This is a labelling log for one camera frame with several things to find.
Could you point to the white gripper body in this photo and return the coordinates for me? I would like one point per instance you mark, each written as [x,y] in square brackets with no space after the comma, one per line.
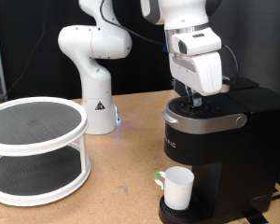
[196,62]

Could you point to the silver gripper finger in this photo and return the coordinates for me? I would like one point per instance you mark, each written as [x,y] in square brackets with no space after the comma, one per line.
[196,99]

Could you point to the black Keurig coffee machine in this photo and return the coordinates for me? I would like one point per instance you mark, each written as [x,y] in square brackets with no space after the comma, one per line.
[239,161]

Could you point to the white mug with green tape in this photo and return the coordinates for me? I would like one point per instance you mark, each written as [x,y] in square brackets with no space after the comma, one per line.
[177,189]

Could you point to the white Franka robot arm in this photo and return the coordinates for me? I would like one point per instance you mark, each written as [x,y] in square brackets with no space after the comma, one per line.
[96,77]

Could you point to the dark grey partition panel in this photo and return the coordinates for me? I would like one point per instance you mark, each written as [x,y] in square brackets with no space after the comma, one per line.
[258,37]

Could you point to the white two-tier turntable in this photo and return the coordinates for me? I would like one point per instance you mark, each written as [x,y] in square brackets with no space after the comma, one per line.
[37,149]

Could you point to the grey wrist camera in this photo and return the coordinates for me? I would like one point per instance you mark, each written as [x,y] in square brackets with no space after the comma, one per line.
[225,84]

